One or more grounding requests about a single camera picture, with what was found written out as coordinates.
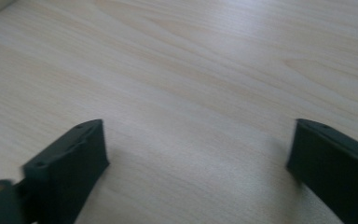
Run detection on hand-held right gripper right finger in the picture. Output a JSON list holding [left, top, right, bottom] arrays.
[[285, 118, 358, 224]]

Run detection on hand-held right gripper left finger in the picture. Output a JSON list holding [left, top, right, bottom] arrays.
[[22, 119, 111, 224]]

